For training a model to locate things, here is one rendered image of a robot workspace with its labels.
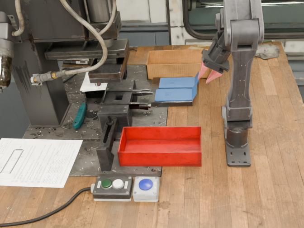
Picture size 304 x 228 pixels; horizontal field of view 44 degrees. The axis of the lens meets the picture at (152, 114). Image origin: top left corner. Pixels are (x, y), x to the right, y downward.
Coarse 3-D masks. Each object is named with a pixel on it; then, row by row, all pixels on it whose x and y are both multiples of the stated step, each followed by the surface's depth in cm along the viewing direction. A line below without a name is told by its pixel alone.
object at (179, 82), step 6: (198, 72) 144; (162, 78) 148; (168, 78) 147; (174, 78) 147; (180, 78) 146; (186, 78) 146; (192, 78) 146; (162, 84) 144; (168, 84) 144; (174, 84) 144; (180, 84) 143; (186, 84) 143; (192, 84) 142
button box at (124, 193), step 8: (104, 176) 108; (112, 176) 108; (120, 176) 107; (128, 176) 107; (96, 184) 106; (112, 184) 105; (128, 184) 105; (80, 192) 107; (96, 192) 104; (104, 192) 103; (112, 192) 103; (120, 192) 103; (128, 192) 103; (72, 200) 105; (96, 200) 105; (104, 200) 105; (112, 200) 104; (120, 200) 104; (128, 200) 104; (48, 216) 102; (0, 224) 100; (8, 224) 100; (16, 224) 100
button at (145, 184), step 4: (140, 180) 105; (144, 180) 104; (148, 180) 104; (140, 184) 103; (144, 184) 103; (148, 184) 103; (152, 184) 103; (140, 188) 103; (144, 188) 102; (148, 188) 102
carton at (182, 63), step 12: (204, 48) 154; (156, 60) 159; (168, 60) 159; (180, 60) 158; (192, 60) 158; (156, 72) 150; (168, 72) 149; (180, 72) 149; (192, 72) 148; (204, 72) 148
